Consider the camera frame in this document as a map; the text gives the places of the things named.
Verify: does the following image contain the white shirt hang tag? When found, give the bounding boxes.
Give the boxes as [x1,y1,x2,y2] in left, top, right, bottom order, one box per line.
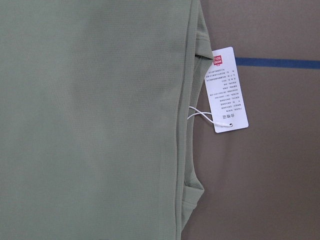
[204,46,249,134]

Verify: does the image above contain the olive green long-sleeve shirt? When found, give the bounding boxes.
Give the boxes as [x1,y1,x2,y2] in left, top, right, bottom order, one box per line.
[0,0,213,240]

